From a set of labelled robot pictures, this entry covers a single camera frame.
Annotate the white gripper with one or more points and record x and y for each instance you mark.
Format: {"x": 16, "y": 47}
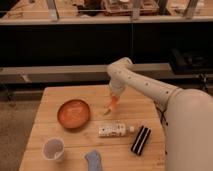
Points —
{"x": 115, "y": 91}

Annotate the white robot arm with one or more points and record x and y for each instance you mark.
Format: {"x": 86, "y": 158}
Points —
{"x": 189, "y": 117}

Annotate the orange ceramic bowl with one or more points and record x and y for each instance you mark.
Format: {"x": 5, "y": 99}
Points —
{"x": 73, "y": 114}

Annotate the clear plastic bottle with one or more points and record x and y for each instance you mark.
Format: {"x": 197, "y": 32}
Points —
{"x": 115, "y": 130}

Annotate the black white striped block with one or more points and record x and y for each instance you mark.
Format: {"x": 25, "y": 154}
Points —
{"x": 140, "y": 140}

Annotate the blue cloth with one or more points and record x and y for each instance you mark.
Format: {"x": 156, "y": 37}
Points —
{"x": 93, "y": 159}

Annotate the black device on shelf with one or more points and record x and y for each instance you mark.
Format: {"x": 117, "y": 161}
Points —
{"x": 191, "y": 62}

